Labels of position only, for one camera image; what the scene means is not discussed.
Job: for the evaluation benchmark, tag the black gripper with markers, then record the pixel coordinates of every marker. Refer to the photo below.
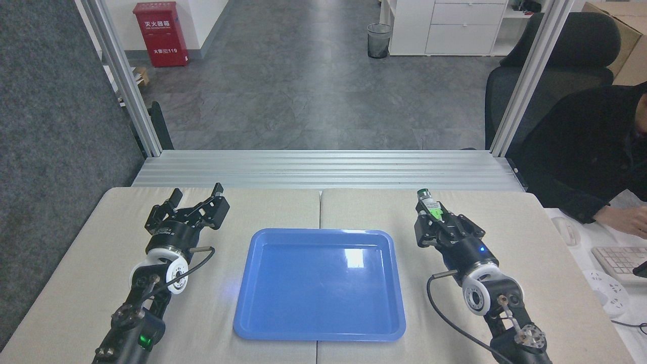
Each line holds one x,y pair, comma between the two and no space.
470,253
174,235

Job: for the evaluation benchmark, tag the switch part with green clip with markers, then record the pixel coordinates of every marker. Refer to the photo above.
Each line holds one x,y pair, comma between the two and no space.
429,205

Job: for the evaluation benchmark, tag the blue plastic tray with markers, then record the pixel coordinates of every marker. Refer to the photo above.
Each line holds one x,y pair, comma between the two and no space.
318,285

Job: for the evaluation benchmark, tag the person's hand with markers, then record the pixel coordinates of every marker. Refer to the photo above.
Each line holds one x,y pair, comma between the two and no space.
624,220

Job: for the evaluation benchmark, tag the black panel foot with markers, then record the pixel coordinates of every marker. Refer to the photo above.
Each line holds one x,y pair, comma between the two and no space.
160,126

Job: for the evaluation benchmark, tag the white computer mouse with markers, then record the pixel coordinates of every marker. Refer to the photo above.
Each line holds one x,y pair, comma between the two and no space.
565,231

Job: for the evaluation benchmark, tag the small wooden block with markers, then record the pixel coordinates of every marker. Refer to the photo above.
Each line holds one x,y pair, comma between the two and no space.
142,76

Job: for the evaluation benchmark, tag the grey felt partition panel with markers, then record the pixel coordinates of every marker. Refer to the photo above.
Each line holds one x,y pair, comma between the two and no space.
55,151

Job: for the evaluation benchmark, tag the person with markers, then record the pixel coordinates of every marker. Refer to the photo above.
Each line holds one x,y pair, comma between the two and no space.
581,151

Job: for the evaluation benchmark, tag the white round perforated disc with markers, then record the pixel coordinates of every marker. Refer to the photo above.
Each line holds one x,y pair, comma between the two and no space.
606,293

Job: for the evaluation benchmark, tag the white computer keyboard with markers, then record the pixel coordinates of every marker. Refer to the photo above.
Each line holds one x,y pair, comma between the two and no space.
619,263

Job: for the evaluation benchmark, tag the red fire extinguisher box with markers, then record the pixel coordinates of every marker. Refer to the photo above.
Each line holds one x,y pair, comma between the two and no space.
160,34

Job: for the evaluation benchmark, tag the mesh waste bin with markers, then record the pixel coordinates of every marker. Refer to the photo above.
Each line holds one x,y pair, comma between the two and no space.
379,41

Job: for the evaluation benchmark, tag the white drawer cabinet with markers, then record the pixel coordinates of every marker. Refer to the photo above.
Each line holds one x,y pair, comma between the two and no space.
445,28

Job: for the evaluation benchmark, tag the black office chair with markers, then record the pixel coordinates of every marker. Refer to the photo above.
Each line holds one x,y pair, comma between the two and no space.
561,55

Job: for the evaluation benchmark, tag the cardboard box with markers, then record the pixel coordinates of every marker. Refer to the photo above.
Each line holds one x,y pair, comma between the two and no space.
632,38

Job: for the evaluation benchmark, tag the silver aluminium rail platform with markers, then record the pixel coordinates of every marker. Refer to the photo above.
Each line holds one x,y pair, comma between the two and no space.
323,169

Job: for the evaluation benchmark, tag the silver aluminium post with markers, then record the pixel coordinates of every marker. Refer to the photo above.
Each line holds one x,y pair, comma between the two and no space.
124,81
530,76

